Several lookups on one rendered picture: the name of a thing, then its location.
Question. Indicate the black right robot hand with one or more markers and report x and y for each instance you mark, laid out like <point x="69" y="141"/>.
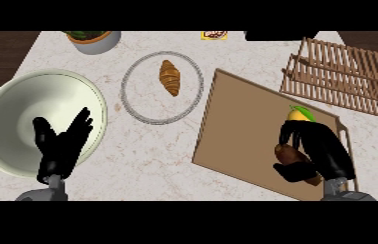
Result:
<point x="323" y="148"/>

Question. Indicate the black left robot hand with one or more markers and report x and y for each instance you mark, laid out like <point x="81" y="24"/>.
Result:
<point x="60" y="148"/>

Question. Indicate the brown sweet potato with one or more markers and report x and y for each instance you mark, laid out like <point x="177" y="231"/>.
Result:
<point x="292" y="157"/>

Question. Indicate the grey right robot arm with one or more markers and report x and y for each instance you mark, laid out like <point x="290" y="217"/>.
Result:
<point x="342" y="190"/>

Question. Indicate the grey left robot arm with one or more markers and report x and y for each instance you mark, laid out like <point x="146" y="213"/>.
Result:
<point x="47" y="191"/>

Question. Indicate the brown wooden tray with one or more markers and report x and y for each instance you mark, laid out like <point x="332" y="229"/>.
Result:
<point x="246" y="131"/>

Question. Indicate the wooden slatted tiered shelf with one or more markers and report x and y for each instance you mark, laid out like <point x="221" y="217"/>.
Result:
<point x="333" y="73"/>

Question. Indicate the yellow lemon with green leaf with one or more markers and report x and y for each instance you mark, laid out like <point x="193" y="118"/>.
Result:
<point x="301" y="114"/>

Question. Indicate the large pale green bowl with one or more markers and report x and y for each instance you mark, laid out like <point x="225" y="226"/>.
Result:
<point x="45" y="104"/>

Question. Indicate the white plate with grey rim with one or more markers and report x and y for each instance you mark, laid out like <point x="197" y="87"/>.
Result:
<point x="149" y="101"/>

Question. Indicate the brown croissant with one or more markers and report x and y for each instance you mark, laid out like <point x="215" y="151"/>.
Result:
<point x="171" y="77"/>

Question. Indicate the grey pot with green plant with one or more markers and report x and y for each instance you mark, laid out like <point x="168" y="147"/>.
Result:
<point x="94" y="40"/>

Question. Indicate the yellow printed box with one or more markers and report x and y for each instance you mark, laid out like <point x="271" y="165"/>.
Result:
<point x="215" y="35"/>

